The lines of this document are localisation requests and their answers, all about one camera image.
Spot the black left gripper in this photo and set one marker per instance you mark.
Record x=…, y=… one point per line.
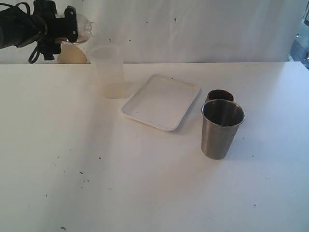
x=50, y=29

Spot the translucent lidded plastic container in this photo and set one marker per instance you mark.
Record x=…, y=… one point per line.
x=109, y=68

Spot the round wooden bowl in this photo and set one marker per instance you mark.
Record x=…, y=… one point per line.
x=219, y=94

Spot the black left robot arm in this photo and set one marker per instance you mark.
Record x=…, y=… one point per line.
x=20, y=27

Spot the white rectangular tray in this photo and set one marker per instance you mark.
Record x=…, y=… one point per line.
x=161, y=102

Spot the stainless steel cup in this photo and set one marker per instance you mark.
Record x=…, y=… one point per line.
x=221, y=120

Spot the clear dome lid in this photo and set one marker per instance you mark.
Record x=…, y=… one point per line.
x=86, y=29

